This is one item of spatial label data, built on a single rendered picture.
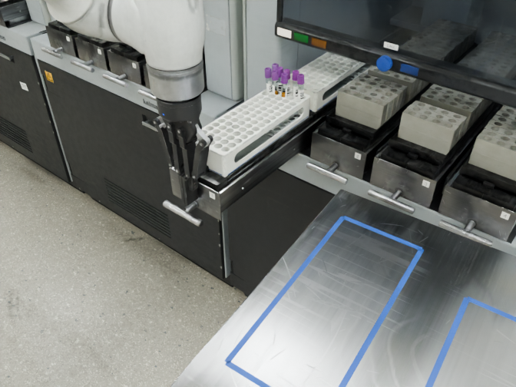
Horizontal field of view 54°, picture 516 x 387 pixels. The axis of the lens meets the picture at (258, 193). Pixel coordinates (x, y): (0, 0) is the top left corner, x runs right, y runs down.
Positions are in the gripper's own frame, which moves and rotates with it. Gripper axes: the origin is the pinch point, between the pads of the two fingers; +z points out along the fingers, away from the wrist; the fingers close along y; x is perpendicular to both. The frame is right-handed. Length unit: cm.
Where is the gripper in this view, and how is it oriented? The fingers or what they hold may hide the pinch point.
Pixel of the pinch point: (188, 186)
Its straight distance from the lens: 98.0
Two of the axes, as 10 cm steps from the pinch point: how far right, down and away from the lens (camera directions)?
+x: -6.2, 4.9, -6.1
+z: 0.0, 7.8, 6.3
